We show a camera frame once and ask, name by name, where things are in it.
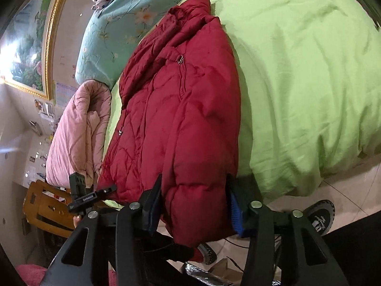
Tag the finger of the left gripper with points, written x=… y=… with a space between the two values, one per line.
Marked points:
x=108 y=190

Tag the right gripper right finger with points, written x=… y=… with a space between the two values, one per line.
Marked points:
x=278 y=240

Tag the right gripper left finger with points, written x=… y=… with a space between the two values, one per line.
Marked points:
x=84 y=252

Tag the red quilted puffer jacket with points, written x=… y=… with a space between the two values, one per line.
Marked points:
x=179 y=124

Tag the red fuzzy sweater forearm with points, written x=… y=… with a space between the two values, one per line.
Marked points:
x=35 y=275

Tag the person's left hand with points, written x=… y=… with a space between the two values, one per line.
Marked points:
x=76 y=220

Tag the wooden chair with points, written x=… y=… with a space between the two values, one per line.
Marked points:
x=45 y=207

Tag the pink quilted comforter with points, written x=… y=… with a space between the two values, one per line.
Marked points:
x=78 y=142

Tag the teal floral duvet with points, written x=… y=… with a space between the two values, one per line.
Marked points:
x=112 y=34

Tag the gold framed landscape painting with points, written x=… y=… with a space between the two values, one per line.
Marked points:
x=27 y=47

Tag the lime green bed sheet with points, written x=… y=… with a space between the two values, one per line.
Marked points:
x=309 y=76

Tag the wall calendar poster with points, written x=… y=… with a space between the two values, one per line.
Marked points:
x=63 y=94

